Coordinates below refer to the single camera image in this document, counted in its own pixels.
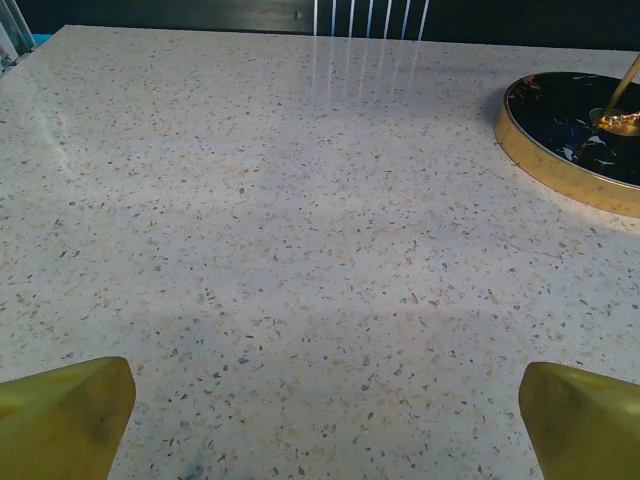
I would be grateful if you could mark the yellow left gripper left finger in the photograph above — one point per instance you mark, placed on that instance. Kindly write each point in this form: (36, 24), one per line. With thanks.
(60, 425)

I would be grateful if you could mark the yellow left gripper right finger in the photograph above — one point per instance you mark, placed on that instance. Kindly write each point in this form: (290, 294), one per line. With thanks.
(585, 430)

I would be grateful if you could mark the aluminium frame post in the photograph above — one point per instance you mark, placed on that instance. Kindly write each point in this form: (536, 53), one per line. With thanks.
(10, 30)

